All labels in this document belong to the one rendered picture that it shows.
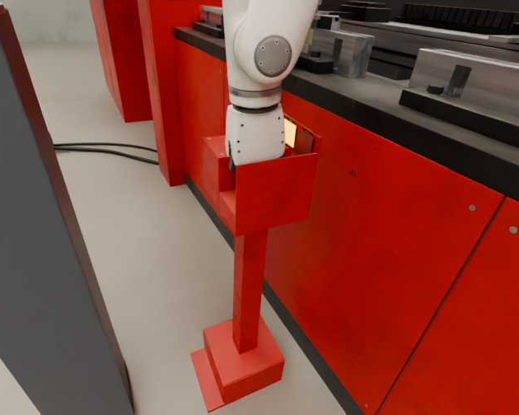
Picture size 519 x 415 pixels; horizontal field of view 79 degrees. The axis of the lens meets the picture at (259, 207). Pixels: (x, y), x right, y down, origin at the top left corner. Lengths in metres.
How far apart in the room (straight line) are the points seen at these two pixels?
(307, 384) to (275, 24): 1.04
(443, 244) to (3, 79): 0.69
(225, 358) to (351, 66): 0.89
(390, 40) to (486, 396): 0.92
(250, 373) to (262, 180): 0.65
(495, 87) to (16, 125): 0.73
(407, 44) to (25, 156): 0.97
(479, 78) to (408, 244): 0.31
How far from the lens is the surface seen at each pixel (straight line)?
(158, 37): 1.79
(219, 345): 1.09
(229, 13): 0.50
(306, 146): 0.61
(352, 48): 0.89
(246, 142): 0.54
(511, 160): 0.56
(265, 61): 0.42
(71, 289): 0.72
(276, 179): 0.57
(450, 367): 0.75
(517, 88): 0.67
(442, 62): 0.74
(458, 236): 0.61
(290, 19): 0.42
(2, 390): 1.35
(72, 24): 7.79
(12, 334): 0.79
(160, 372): 1.21
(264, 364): 1.06
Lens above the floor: 1.05
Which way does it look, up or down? 34 degrees down
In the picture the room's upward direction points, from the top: 4 degrees clockwise
